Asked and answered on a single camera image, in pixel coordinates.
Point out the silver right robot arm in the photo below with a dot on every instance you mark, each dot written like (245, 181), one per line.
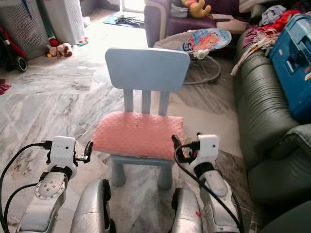
(216, 194)

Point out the blue floor mat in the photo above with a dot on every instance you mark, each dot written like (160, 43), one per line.
(111, 20)

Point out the pink garment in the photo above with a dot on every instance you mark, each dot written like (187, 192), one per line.
(252, 34)

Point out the silver left robot leg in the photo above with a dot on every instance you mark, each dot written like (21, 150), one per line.
(92, 208)

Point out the dark green leather sofa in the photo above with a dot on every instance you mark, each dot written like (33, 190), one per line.
(260, 116)

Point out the pink dotted pillow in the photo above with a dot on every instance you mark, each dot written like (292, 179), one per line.
(138, 135)

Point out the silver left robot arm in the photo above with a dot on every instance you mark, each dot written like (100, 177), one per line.
(48, 194)

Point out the black red stroller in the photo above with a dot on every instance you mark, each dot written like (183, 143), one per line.
(10, 51)

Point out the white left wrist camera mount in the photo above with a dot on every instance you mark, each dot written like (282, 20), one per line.
(62, 151)

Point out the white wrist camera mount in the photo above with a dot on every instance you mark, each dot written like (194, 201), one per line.
(207, 148)
(62, 151)

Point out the silver robot leg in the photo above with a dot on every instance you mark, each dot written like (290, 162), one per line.
(184, 213)
(92, 208)

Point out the dark red floor cloth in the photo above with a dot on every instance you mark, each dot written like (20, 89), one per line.
(4, 87)

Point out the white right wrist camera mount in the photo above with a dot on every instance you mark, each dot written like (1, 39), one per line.
(207, 148)

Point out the light blue child chair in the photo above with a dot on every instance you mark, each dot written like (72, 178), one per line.
(148, 69)

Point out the red clothes heap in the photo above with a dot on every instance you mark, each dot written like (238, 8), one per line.
(285, 20)

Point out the silver right robot leg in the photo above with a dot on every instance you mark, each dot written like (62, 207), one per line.
(184, 213)

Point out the yellow plush bear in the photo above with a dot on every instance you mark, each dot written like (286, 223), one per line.
(198, 8)

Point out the small red white plush toy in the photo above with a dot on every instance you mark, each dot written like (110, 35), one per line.
(60, 49)

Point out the colourful baby bouncer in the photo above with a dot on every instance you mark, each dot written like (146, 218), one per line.
(206, 41)

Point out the grey blue cloth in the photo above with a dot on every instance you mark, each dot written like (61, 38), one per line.
(272, 14)

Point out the purple armchair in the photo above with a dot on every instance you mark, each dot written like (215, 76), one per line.
(156, 22)

